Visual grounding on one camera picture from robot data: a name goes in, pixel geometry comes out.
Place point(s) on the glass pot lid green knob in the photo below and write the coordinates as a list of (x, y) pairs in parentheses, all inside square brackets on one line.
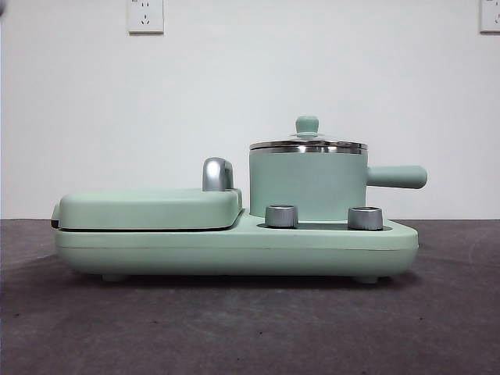
[(308, 126)]

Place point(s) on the silver control knob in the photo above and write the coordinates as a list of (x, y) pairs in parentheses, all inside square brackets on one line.
[(281, 215), (365, 218)]

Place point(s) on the mint green breakfast maker base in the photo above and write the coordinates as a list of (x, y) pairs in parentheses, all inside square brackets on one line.
[(195, 250)]

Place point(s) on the mint green hinged griddle cover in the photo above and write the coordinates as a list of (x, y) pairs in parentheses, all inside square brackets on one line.
[(148, 209)]

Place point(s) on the white wall socket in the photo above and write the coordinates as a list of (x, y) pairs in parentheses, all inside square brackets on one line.
[(491, 15), (146, 17)]

